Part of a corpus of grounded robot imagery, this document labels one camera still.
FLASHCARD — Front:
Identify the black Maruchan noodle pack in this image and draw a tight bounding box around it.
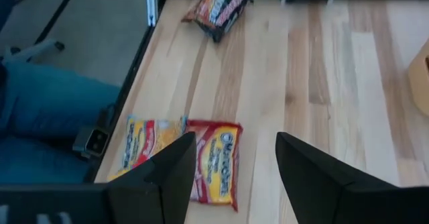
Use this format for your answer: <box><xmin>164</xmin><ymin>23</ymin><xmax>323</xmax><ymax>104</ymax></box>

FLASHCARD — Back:
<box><xmin>180</xmin><ymin>0</ymin><xmax>253</xmax><ymax>44</ymax></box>

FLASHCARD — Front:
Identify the person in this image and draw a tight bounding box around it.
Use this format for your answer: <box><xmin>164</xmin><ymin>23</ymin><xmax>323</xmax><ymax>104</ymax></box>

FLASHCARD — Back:
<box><xmin>0</xmin><ymin>61</ymin><xmax>121</xmax><ymax>184</ymax></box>

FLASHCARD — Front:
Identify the orange plastic bin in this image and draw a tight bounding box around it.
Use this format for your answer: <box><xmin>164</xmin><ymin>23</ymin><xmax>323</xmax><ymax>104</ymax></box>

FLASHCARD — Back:
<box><xmin>407</xmin><ymin>38</ymin><xmax>429</xmax><ymax>117</ymax></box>

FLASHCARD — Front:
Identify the red Maruchan ramen pack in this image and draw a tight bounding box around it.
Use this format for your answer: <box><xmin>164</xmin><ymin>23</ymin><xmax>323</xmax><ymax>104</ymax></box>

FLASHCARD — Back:
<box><xmin>185</xmin><ymin>119</ymin><xmax>244</xmax><ymax>213</ymax></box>

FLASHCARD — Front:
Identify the grey office chair base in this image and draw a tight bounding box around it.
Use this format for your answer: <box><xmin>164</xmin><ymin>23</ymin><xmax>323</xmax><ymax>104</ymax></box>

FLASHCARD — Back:
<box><xmin>0</xmin><ymin>38</ymin><xmax>66</xmax><ymax>64</ymax></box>

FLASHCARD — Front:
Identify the small black camera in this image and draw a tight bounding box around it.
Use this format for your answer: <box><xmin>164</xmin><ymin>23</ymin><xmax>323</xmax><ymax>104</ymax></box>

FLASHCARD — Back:
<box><xmin>72</xmin><ymin>126</ymin><xmax>111</xmax><ymax>160</ymax></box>

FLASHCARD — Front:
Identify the silver aluminium extrusion post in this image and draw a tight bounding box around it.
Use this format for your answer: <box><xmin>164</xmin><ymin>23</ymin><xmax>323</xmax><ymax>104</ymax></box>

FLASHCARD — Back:
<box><xmin>145</xmin><ymin>0</ymin><xmax>158</xmax><ymax>27</ymax></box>

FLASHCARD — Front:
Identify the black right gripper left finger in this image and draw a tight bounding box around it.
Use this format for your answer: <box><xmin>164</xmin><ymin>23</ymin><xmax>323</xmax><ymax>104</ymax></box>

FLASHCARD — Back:
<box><xmin>107</xmin><ymin>131</ymin><xmax>198</xmax><ymax>224</ymax></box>

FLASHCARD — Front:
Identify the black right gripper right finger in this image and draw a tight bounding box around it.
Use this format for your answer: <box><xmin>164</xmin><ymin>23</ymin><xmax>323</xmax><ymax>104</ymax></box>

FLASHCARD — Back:
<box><xmin>275</xmin><ymin>131</ymin><xmax>403</xmax><ymax>224</ymax></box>

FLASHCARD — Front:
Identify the blue Maruchan ramen pack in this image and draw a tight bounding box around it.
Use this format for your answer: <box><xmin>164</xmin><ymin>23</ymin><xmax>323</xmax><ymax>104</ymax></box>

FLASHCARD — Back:
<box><xmin>106</xmin><ymin>115</ymin><xmax>188</xmax><ymax>182</ymax></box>

